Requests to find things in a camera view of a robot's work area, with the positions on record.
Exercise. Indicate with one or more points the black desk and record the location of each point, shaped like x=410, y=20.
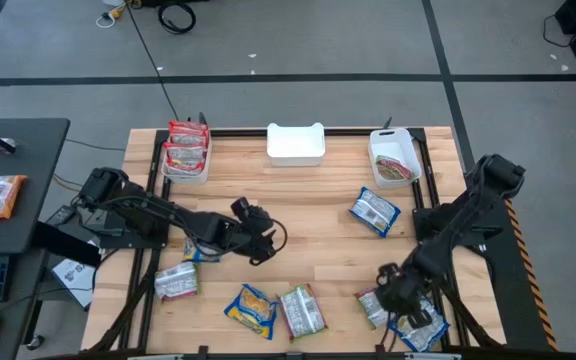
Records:
x=28, y=200

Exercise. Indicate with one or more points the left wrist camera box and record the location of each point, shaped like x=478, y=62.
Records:
x=240, y=207

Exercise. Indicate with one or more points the orange ramen noodle pack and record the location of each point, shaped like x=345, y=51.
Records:
x=5, y=197

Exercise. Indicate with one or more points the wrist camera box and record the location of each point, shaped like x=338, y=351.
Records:
x=387, y=275
x=240, y=207

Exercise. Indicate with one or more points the red Maruchan ramen pack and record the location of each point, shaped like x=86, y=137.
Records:
x=188, y=140
x=188, y=127
x=185, y=167
x=185, y=152

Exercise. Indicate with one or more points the pink green Maruchan ramen pack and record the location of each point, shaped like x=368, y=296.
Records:
x=175, y=281
x=302, y=312
x=370, y=307
x=393, y=169

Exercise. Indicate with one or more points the yellow black hazard tape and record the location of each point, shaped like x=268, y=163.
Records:
x=528, y=280

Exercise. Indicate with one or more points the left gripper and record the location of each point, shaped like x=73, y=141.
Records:
x=245, y=230

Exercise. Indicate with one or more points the white plastic bin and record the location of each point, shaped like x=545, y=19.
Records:
x=186, y=179
x=393, y=145
x=295, y=145

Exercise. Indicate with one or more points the black aluminium rig frame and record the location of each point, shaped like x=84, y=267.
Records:
x=238, y=132

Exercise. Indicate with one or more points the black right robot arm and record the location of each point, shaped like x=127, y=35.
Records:
x=468, y=220

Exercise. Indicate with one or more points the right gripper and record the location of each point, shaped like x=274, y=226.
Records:
x=400, y=292

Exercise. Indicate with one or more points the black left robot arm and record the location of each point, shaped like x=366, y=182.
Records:
x=143, y=210

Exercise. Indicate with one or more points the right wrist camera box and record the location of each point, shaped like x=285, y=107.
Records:
x=387, y=275

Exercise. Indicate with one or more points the blue Maruchan ramen pack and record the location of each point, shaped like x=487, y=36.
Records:
x=425, y=332
x=200, y=256
x=252, y=310
x=374, y=211

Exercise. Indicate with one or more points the small black device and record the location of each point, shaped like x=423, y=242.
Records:
x=60, y=215

